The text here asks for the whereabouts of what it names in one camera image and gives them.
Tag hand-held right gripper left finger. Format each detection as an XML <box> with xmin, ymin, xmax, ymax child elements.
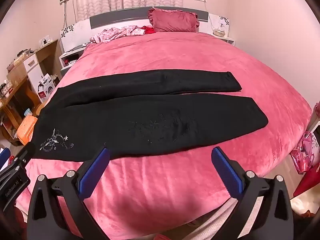
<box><xmin>27</xmin><ymin>146</ymin><xmax>111</xmax><ymax>240</ymax></box>

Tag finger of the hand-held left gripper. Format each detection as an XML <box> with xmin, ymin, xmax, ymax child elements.
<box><xmin>0</xmin><ymin>142</ymin><xmax>36</xmax><ymax>178</ymax></box>
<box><xmin>0</xmin><ymin>148</ymin><xmax>11</xmax><ymax>172</ymax></box>

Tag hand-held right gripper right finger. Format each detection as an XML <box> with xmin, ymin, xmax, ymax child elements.
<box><xmin>211</xmin><ymin>147</ymin><xmax>294</xmax><ymax>240</ymax></box>

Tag black pants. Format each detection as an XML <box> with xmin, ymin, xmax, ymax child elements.
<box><xmin>32</xmin><ymin>69</ymin><xmax>269</xmax><ymax>162</ymax></box>

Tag pale striped cloth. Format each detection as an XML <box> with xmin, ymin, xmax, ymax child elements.
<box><xmin>190</xmin><ymin>197</ymin><xmax>263</xmax><ymax>240</ymax></box>

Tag white appliance carton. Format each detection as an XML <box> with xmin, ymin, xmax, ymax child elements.
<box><xmin>37</xmin><ymin>74</ymin><xmax>60</xmax><ymax>103</ymax></box>

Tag wooden desk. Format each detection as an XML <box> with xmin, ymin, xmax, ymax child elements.
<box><xmin>0</xmin><ymin>39</ymin><xmax>63</xmax><ymax>145</ymax></box>

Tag pink gift bag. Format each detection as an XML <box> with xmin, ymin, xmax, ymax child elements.
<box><xmin>290</xmin><ymin>131</ymin><xmax>316</xmax><ymax>174</ymax></box>

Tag white drawer cabinet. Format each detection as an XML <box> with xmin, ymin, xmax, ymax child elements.
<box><xmin>23</xmin><ymin>54</ymin><xmax>45</xmax><ymax>103</ymax></box>

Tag red bag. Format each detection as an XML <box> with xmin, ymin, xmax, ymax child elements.
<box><xmin>292</xmin><ymin>162</ymin><xmax>320</xmax><ymax>200</ymax></box>

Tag white nightstand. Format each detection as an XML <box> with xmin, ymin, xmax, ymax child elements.
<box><xmin>212</xmin><ymin>34</ymin><xmax>235</xmax><ymax>46</ymax></box>
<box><xmin>59</xmin><ymin>45</ymin><xmax>88</xmax><ymax>74</ymax></box>

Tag pink plush bed blanket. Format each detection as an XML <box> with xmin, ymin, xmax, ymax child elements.
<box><xmin>15</xmin><ymin>31</ymin><xmax>313</xmax><ymax>240</ymax></box>

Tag pink floral garment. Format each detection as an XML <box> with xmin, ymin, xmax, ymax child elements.
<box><xmin>90</xmin><ymin>25</ymin><xmax>145</xmax><ymax>44</ymax></box>

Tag white table lamp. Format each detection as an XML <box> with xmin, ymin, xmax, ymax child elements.
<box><xmin>212</xmin><ymin>23</ymin><xmax>227</xmax><ymax>37</ymax></box>

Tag red garment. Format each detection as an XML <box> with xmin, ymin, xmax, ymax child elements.
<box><xmin>137</xmin><ymin>26</ymin><xmax>156</xmax><ymax>35</ymax></box>

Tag grey and white headboard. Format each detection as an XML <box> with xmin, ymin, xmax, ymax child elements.
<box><xmin>60</xmin><ymin>6</ymin><xmax>230</xmax><ymax>53</ymax></box>

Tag pink ruffled pillow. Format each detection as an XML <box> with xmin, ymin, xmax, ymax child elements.
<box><xmin>148</xmin><ymin>8</ymin><xmax>200</xmax><ymax>33</ymax></box>

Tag hanging power cable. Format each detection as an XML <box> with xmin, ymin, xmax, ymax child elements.
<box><xmin>64</xmin><ymin>0</ymin><xmax>77</xmax><ymax>30</ymax></box>

